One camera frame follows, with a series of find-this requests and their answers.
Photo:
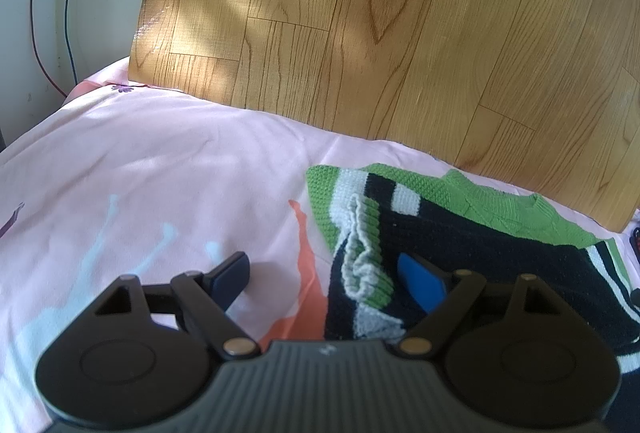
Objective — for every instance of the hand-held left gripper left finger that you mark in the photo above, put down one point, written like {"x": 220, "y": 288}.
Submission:
{"x": 231, "y": 280}

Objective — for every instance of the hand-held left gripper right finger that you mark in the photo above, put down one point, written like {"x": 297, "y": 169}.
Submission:
{"x": 422, "y": 283}

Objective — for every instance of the navy green white knit sweater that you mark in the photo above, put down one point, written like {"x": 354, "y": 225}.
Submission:
{"x": 500, "y": 238}

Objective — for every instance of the folded navy red clothes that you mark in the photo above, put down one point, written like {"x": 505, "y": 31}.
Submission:
{"x": 636, "y": 238}

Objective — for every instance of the pink printed bedsheet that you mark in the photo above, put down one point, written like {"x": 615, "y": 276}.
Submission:
{"x": 150, "y": 163}

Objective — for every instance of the wood grain board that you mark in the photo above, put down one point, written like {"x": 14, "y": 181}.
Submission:
{"x": 400, "y": 28}

